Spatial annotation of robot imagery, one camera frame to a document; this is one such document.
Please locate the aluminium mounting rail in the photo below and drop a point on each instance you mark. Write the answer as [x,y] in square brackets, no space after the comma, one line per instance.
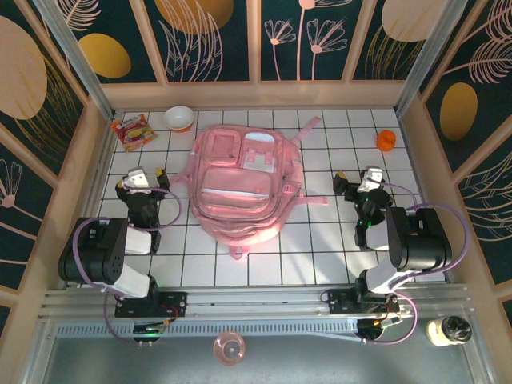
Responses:
[260,300]

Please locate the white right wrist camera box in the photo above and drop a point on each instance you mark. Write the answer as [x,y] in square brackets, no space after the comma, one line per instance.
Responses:
[371,179]

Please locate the white and orange bowl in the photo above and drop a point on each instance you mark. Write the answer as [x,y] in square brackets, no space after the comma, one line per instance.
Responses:
[178,117]

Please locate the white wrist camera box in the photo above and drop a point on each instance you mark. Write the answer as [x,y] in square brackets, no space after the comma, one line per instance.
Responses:
[371,179]
[138,179]

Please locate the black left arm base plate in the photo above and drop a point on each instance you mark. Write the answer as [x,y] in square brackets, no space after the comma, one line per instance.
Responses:
[176,304]

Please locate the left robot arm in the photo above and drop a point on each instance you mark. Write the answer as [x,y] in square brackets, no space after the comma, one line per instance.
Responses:
[92,252]

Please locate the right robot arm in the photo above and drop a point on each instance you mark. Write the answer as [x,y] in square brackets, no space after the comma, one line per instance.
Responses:
[420,240]

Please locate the wall panel with beige oval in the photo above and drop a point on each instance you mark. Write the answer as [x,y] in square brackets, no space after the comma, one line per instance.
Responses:
[392,40]

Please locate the wall panel with flower print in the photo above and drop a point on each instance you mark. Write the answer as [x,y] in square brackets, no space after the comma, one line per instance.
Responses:
[304,40]

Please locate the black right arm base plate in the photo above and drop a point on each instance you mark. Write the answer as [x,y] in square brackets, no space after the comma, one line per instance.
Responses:
[340,302]

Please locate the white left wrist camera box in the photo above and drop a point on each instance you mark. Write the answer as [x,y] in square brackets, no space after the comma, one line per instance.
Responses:
[138,179]

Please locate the wall panel with leaf print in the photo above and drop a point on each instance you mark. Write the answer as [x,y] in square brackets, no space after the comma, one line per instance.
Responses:
[200,40]

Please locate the pink plastic cup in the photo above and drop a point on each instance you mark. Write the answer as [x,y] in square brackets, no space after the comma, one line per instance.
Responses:
[229,348]

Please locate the orange squishy toy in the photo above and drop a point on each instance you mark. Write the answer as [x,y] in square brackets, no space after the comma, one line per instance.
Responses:
[386,140]

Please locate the pink school backpack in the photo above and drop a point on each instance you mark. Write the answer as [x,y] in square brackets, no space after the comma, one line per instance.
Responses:
[236,192]

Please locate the white bottle with black cap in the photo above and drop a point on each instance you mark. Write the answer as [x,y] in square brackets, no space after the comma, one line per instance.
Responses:
[444,332]

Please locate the red snack packet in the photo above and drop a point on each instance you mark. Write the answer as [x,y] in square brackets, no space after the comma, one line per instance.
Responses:
[134,132]

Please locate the wall panel with yellow oval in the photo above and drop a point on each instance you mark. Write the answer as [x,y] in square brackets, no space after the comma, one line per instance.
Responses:
[120,24]

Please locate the small controller board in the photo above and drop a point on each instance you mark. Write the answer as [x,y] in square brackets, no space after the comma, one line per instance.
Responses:
[376,328]
[148,330]

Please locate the aluminium frame post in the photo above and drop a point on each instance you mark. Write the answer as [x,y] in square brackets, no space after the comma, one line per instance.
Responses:
[428,60]
[78,60]

